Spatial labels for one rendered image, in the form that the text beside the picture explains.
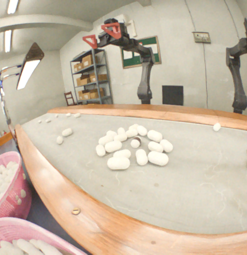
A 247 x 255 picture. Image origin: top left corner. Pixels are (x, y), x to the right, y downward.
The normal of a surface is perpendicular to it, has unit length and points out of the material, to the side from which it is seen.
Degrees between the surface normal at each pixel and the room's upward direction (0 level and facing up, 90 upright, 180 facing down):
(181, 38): 90
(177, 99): 86
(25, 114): 90
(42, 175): 0
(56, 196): 0
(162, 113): 45
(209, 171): 0
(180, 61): 90
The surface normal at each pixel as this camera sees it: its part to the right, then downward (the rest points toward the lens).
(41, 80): 0.83, 0.12
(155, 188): -0.12, -0.90
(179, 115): -0.44, -0.35
